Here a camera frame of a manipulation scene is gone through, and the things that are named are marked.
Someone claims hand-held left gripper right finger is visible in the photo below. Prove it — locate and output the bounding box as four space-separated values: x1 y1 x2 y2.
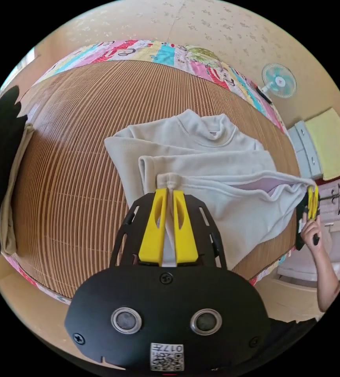
173 190 199 265

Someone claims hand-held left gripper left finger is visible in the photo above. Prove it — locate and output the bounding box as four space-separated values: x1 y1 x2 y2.
138 188 168 265

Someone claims white long sleeve shirt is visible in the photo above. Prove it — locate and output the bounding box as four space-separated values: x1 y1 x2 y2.
103 109 318 270

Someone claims person's right forearm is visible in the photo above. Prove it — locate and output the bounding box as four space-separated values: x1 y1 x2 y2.
307 249 340 313

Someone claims person's right hand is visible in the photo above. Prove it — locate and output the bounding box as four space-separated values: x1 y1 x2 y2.
300 219 328 256

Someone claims grey cupboard with yellow cloth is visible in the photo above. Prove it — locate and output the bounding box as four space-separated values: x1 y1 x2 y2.
287 107 340 181

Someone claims person's body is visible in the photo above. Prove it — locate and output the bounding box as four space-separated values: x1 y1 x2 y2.
266 311 329 364

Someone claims bed with woven mat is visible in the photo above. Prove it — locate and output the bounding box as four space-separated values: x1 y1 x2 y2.
0 39 303 306

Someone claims teal electric fan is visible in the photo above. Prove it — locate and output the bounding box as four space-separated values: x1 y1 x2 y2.
255 62 298 104

